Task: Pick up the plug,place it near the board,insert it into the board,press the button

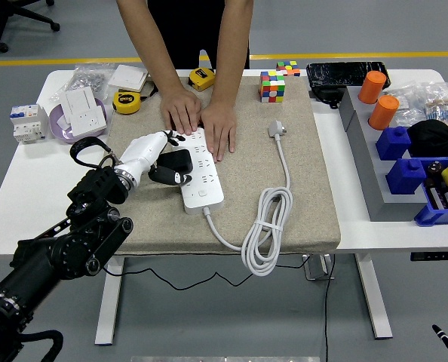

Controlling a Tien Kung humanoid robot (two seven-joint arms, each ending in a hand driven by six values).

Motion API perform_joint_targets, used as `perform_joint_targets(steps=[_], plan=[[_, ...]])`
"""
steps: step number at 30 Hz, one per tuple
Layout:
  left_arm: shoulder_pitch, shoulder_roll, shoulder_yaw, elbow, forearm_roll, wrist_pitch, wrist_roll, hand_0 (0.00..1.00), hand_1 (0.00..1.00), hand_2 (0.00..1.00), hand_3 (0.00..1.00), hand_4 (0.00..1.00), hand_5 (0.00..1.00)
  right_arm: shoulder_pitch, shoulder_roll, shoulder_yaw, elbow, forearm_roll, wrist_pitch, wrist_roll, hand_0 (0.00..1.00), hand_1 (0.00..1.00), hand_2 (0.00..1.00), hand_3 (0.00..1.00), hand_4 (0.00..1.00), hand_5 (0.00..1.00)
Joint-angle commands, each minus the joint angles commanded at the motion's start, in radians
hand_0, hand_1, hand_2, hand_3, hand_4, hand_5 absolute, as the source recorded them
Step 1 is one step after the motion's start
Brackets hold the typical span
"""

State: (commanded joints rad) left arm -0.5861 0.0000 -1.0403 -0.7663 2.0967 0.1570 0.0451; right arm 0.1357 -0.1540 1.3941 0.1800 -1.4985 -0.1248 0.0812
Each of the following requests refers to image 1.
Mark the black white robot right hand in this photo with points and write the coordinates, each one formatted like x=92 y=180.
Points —
x=446 y=339

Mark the person's left hand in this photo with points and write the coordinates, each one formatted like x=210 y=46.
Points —
x=219 y=128

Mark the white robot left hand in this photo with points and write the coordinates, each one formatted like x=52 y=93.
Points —
x=143 y=151

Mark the person's right hand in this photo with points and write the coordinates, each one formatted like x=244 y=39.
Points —
x=180 y=111

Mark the black power adapter plug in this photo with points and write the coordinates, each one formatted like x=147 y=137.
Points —
x=177 y=160

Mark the white power strip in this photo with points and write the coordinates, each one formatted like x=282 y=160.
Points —
x=207 y=188

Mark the person's right forearm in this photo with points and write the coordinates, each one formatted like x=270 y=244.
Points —
x=148 y=45

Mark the person's left forearm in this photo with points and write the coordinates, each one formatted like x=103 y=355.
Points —
x=231 y=49

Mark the square yellow tape measure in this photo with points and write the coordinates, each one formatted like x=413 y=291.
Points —
x=201 y=78

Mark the round yellow tape measure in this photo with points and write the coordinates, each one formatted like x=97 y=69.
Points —
x=126 y=102

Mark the large colourful puzzle cube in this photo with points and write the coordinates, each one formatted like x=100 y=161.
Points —
x=272 y=88

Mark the white table leg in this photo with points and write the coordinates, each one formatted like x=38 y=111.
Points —
x=107 y=328
x=375 y=301

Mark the person's torso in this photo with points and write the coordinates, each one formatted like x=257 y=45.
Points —
x=197 y=30

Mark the black table control panel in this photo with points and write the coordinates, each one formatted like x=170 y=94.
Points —
x=435 y=256

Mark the grey-brown mat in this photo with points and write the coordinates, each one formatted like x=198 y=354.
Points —
x=246 y=211

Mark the clear bag of screws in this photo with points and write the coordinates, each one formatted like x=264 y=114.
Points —
x=88 y=77

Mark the small colourful puzzle cube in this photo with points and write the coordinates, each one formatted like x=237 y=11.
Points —
x=289 y=68

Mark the white circuit breaker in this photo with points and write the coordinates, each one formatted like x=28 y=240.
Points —
x=28 y=124

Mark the blue plastic bin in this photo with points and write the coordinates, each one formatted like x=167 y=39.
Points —
x=435 y=218

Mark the black cracked tray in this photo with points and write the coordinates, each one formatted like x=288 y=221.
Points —
x=337 y=73

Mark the grey stepped block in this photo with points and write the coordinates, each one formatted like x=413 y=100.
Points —
x=363 y=158

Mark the orange cylinder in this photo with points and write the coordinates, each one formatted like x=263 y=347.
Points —
x=371 y=88
x=382 y=113

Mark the blue plastic block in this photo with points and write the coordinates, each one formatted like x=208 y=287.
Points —
x=405 y=177
x=391 y=143

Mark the dark brown bottle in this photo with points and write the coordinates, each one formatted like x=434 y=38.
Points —
x=434 y=168

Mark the clear plastic bag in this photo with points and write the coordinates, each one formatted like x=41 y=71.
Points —
x=407 y=105

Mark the black office chair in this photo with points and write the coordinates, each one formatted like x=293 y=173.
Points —
x=1 y=22

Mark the black cloth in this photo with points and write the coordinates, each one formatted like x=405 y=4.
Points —
x=435 y=137

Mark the clear bag of resistors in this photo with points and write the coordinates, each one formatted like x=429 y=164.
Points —
x=442 y=105

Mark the white wall socket panel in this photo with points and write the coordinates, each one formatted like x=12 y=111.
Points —
x=90 y=120

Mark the white switch panel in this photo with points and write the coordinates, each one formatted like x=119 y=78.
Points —
x=127 y=77

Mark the white blank wall plate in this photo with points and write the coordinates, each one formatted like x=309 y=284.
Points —
x=77 y=102

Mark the metal bracket under table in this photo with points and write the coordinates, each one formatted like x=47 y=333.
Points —
x=314 y=269

